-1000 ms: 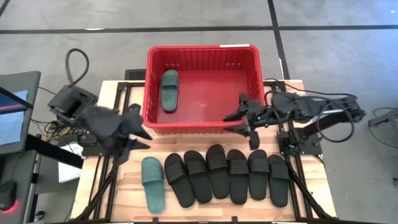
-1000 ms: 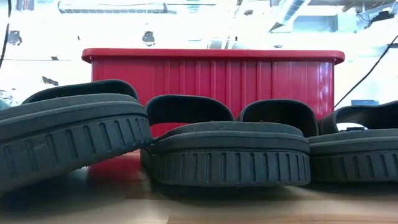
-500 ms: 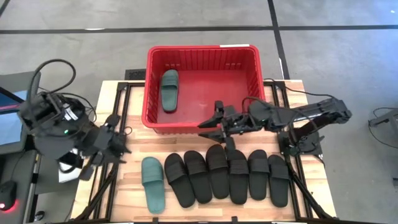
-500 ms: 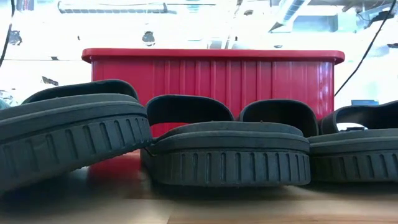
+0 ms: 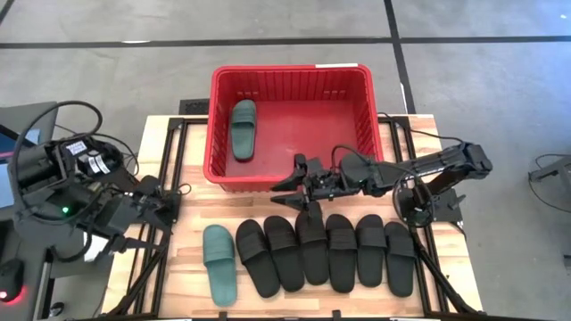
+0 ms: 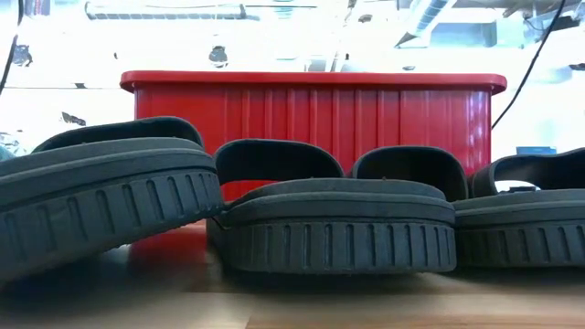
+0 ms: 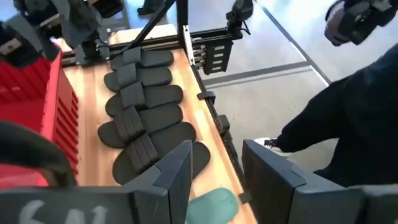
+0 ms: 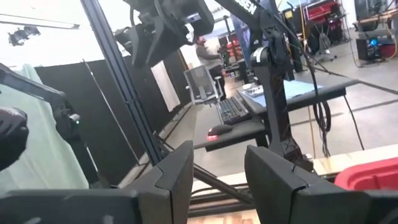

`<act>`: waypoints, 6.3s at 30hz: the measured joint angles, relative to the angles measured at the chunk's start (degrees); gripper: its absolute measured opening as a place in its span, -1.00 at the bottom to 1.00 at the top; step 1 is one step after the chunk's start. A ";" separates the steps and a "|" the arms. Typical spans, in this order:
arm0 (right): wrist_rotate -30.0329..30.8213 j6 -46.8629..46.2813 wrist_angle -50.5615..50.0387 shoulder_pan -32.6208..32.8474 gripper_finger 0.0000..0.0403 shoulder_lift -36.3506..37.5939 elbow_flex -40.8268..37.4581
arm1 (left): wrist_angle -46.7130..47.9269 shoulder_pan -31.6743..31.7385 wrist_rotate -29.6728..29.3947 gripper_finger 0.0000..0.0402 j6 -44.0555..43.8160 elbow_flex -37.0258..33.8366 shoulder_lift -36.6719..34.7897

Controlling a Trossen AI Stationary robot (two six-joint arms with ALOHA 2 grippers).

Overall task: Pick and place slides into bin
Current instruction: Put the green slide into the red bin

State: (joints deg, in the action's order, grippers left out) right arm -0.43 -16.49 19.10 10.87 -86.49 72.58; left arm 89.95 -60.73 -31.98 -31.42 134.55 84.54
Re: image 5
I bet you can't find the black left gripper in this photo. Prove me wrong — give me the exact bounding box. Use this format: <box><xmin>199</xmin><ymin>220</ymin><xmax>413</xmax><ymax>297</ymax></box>
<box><xmin>103</xmin><ymin>174</ymin><xmax>183</xmax><ymax>254</ymax></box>

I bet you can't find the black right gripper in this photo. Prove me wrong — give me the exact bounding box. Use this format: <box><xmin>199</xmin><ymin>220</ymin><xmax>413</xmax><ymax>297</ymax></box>
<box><xmin>269</xmin><ymin>153</ymin><xmax>348</xmax><ymax>211</ymax></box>

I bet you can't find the green rubber slide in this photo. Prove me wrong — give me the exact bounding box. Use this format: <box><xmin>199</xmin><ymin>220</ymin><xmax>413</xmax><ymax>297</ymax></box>
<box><xmin>230</xmin><ymin>98</ymin><xmax>259</xmax><ymax>162</ymax></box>
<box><xmin>203</xmin><ymin>224</ymin><xmax>238</xmax><ymax>308</ymax></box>

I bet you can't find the black rubber slide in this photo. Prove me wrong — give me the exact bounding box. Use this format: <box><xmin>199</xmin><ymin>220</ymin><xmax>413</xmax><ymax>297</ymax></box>
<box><xmin>294</xmin><ymin>201</ymin><xmax>330</xmax><ymax>286</ymax></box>
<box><xmin>325</xmin><ymin>213</ymin><xmax>359</xmax><ymax>294</ymax></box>
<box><xmin>235</xmin><ymin>218</ymin><xmax>281</xmax><ymax>299</ymax></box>
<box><xmin>355</xmin><ymin>214</ymin><xmax>387</xmax><ymax>288</ymax></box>
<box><xmin>262</xmin><ymin>215</ymin><xmax>306</xmax><ymax>293</ymax></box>
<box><xmin>383</xmin><ymin>220</ymin><xmax>417</xmax><ymax>298</ymax></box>

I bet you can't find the red plastic bin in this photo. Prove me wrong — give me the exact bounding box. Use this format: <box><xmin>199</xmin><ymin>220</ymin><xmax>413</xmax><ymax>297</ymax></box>
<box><xmin>203</xmin><ymin>63</ymin><xmax>385</xmax><ymax>193</ymax></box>

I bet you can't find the white paper sheet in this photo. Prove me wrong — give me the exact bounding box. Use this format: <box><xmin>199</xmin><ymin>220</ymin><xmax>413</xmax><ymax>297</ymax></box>
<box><xmin>83</xmin><ymin>231</ymin><xmax>118</xmax><ymax>262</ymax></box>

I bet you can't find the black desk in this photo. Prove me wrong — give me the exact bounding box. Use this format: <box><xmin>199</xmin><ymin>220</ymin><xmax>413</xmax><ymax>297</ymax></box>
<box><xmin>0</xmin><ymin>213</ymin><xmax>90</xmax><ymax>321</ymax></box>

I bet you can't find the black floor grate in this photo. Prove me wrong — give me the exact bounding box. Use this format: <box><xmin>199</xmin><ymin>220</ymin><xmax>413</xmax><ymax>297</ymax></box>
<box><xmin>178</xmin><ymin>98</ymin><xmax>211</xmax><ymax>116</ymax></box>

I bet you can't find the black computer mouse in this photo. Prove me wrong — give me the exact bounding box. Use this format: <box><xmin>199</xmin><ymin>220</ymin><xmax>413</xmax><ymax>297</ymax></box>
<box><xmin>0</xmin><ymin>258</ymin><xmax>26</xmax><ymax>304</ymax></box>

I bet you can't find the grey computer monitor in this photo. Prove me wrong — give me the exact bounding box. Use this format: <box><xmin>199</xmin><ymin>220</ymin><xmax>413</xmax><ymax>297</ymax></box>
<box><xmin>0</xmin><ymin>101</ymin><xmax>60</xmax><ymax>210</ymax></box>

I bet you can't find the grey floor stand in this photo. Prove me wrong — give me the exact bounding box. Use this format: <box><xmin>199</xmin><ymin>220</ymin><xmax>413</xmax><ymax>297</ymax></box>
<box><xmin>527</xmin><ymin>153</ymin><xmax>571</xmax><ymax>214</ymax></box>

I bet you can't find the black power cable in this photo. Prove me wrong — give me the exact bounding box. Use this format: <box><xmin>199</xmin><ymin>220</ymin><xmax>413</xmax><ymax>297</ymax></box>
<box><xmin>377</xmin><ymin>111</ymin><xmax>466</xmax><ymax>146</ymax></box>

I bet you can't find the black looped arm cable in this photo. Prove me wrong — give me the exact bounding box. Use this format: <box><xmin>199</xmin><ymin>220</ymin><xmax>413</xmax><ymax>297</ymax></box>
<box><xmin>11</xmin><ymin>100</ymin><xmax>104</xmax><ymax>215</ymax></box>

